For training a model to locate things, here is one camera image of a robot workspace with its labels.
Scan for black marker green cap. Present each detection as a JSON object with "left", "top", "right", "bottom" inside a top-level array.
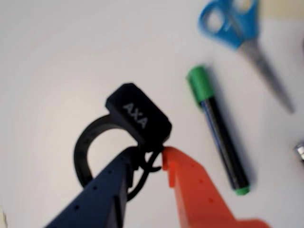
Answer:
[{"left": 185, "top": 63, "right": 251, "bottom": 196}]

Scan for black AA battery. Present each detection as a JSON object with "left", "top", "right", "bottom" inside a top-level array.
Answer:
[{"left": 293, "top": 141, "right": 304, "bottom": 162}]

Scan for blue handled scissors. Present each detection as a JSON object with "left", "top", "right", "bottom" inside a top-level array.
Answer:
[{"left": 198, "top": 0, "right": 296, "bottom": 114}]

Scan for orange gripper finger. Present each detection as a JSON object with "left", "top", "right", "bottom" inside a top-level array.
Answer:
[{"left": 161, "top": 146, "right": 272, "bottom": 228}]

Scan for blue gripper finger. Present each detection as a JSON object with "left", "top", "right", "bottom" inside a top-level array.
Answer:
[{"left": 44, "top": 149, "right": 134, "bottom": 228}]

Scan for black bike light red lens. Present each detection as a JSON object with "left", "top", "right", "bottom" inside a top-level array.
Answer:
[{"left": 73, "top": 82, "right": 173, "bottom": 203}]

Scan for beige masking tape strip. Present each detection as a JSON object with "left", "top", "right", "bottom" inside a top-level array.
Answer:
[{"left": 258, "top": 0, "right": 304, "bottom": 15}]

